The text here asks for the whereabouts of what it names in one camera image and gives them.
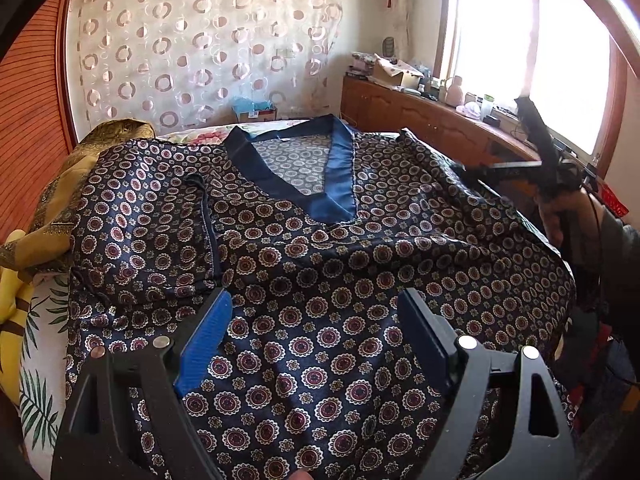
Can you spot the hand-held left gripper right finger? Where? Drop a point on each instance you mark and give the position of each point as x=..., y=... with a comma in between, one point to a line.
x=425, y=342

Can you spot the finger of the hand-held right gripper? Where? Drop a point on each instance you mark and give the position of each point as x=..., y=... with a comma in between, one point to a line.
x=500, y=167

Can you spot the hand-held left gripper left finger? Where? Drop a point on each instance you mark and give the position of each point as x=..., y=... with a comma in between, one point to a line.
x=204, y=342

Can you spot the navy medallion print shirt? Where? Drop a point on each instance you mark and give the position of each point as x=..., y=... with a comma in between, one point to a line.
x=320, y=260

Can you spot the person's right hand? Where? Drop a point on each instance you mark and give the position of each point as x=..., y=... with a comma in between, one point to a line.
x=560, y=220

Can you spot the clear cup with green lid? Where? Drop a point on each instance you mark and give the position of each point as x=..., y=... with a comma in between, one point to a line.
x=487, y=107

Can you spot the white plastic jug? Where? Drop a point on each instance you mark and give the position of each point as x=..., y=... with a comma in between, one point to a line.
x=455, y=91

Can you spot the long wooden cabinet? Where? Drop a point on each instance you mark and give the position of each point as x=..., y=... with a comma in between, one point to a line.
x=415, y=115

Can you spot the window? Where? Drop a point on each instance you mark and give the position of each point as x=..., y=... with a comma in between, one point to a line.
x=530, y=45

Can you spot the open cardboard box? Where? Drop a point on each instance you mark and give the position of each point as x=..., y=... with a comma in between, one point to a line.
x=397, y=74

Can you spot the leaf print bed sheet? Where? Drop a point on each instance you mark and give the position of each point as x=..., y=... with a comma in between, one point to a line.
x=42, y=360

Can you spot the yellow pillow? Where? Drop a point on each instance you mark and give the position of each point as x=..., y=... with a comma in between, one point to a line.
x=12, y=320

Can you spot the floral blanket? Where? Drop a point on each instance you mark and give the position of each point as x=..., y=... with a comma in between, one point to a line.
x=200, y=136

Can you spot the gold patterned cloth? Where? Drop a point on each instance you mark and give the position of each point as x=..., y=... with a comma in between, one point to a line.
x=70, y=180

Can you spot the wooden headboard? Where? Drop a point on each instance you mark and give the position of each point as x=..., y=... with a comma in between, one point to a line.
x=35, y=125

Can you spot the circle pattern sheer curtain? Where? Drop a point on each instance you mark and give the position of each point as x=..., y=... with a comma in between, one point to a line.
x=200, y=50

